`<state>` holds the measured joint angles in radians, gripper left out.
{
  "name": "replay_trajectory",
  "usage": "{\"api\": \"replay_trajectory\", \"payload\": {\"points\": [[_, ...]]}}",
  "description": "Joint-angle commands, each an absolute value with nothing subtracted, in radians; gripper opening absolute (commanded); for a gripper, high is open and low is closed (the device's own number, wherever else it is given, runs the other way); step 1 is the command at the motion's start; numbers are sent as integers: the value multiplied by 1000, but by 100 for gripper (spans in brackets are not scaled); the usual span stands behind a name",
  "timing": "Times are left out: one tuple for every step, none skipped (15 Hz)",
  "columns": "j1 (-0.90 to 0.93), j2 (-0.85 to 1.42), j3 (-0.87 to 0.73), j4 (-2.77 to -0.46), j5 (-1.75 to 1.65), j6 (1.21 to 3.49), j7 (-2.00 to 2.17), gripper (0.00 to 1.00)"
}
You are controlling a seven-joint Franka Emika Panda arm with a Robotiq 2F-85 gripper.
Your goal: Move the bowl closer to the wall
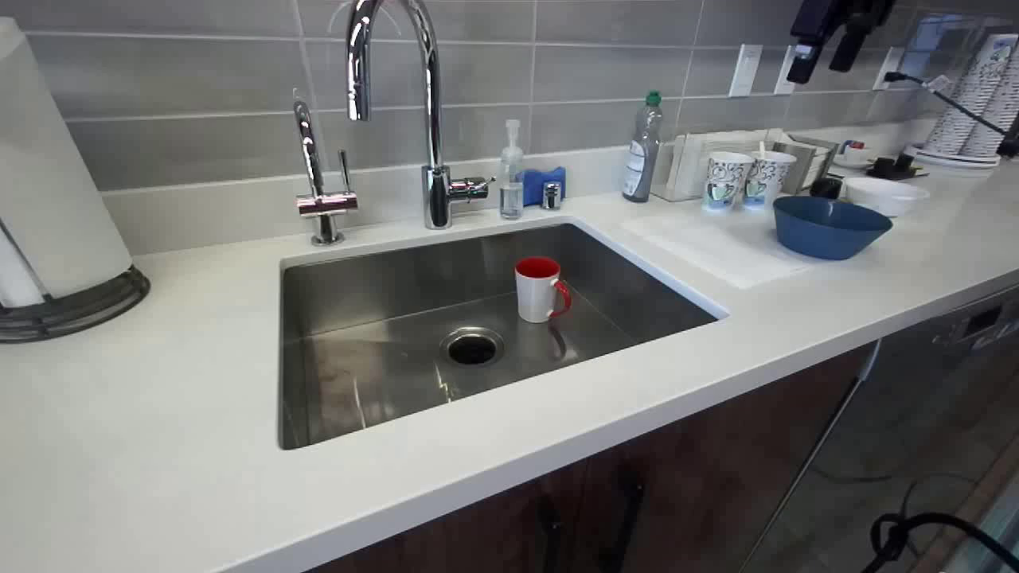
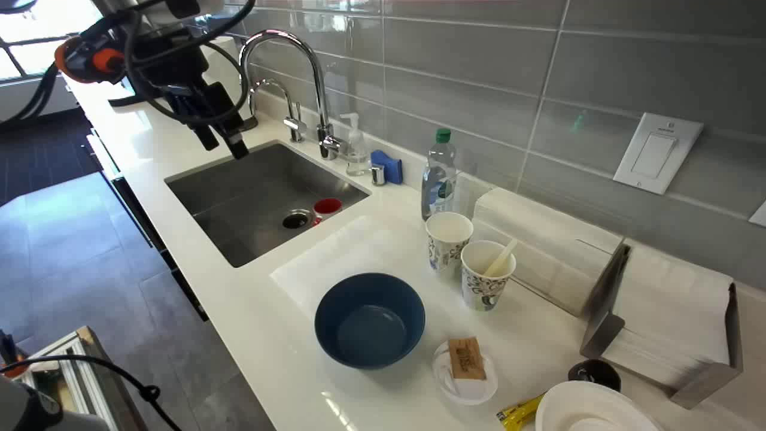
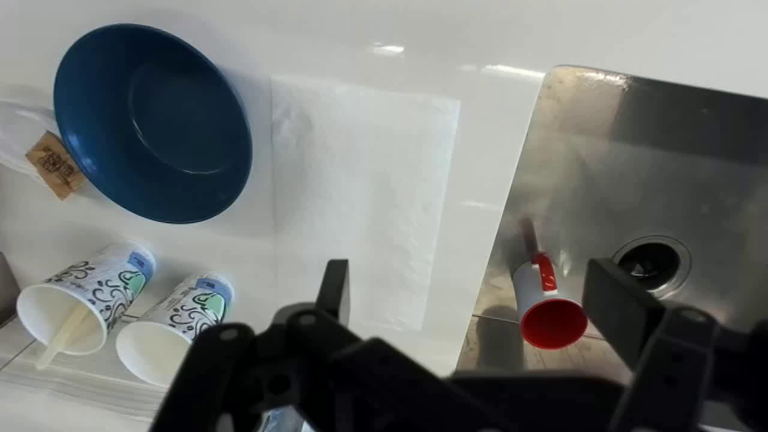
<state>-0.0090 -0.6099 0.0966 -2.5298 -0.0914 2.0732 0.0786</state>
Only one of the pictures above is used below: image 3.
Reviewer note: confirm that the white paper towel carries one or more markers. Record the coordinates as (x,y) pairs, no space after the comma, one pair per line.
(360,198)

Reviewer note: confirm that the steel sink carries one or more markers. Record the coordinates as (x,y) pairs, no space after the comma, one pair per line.
(636,204)

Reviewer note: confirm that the sink drain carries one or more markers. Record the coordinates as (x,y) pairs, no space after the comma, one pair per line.
(652,264)

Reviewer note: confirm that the blue bowl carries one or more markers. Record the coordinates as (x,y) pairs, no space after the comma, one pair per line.
(153,123)

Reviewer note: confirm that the red and white mug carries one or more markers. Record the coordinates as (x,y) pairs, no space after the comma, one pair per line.
(547,306)

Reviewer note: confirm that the wooden stir stick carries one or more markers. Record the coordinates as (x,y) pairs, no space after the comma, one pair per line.
(60,339)

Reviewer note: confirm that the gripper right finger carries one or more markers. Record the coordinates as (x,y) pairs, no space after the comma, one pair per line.
(660,342)

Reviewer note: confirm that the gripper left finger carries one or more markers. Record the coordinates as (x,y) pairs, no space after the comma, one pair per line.
(312,360)

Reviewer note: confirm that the patterned paper cup with stick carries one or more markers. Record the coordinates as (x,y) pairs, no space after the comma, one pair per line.
(84,297)

